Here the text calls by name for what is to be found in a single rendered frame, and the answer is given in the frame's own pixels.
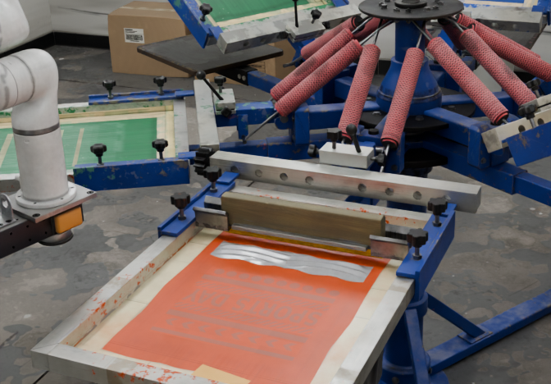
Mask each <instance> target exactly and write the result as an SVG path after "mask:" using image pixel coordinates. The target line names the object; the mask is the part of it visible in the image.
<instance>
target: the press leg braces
mask: <svg viewBox="0 0 551 384"><path fill-rule="evenodd" d="M426 293H427V292H426ZM427 294H428V307H427V308H428V309H431V310H432V311H434V312H435V313H437V314H438V315H440V316H441V317H442V318H444V319H446V320H447V321H449V322H451V323H452V324H453V325H455V326H456V327H458V328H460V329H461V330H463V332H461V333H460V334H458V337H460V338H462V339H463V340H465V341H467V342H468V343H470V344H474V343H476V342H477V341H479V340H481V339H483V338H485V337H487V336H489V335H491V334H493V332H492V331H490V330H488V329H486V328H485V327H483V326H481V325H479V324H477V325H475V324H474V323H472V322H470V321H469V320H467V319H466V318H464V317H463V316H462V315H460V314H459V313H457V312H456V311H454V310H453V309H451V308H450V307H449V306H447V305H446V304H444V303H442V302H441V301H439V300H438V299H436V298H435V297H434V296H432V295H430V294H429V293H427ZM404 324H405V329H406V333H407V339H408V347H409V351H410V356H411V361H412V370H413V375H414V380H415V384H430V379H429V374H428V369H427V364H426V356H425V351H424V346H423V342H422V338H421V329H420V325H419V321H418V316H417V310H416V309H409V310H405V311H404Z"/></svg>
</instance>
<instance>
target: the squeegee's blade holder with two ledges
mask: <svg viewBox="0 0 551 384"><path fill-rule="evenodd" d="M232 230H237V231H246V232H252V233H257V234H261V235H270V236H275V237H280V238H285V239H291V240H300V241H305V242H310V243H315V244H320V245H329V246H334V247H340V248H345V249H354V250H359V251H364V252H366V251H367V250H368V245H362V244H357V243H352V242H347V241H342V240H332V239H326V238H321V237H316V236H311V235H302V234H297V233H292V232H287V231H278V230H272V229H267V228H262V227H256V226H247V225H242V224H237V223H234V224H233V225H232Z"/></svg>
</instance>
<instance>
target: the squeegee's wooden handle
mask: <svg viewBox="0 0 551 384"><path fill-rule="evenodd" d="M221 211H224V212H227V213H228V214H229V226H232V225H233V224H234V223H237V224H242V225H247V226H256V227H262V228H267V229H272V230H278V231H287V232H292V233H297V234H302V235H311V236H316V237H321V238H326V239H332V240H342V241H347V242H352V243H357V244H362V245H368V249H371V240H370V238H369V237H370V235H377V236H382V237H385V215H380V214H374V213H364V212H358V211H353V210H347V209H341V208H331V207H325V206H320V205H314V204H309V203H298V202H293V201H287V200H282V199H271V198H266V197H260V196H254V195H249V194H239V193H233V192H227V191H226V192H225V193H224V194H223V195H222V196H221Z"/></svg>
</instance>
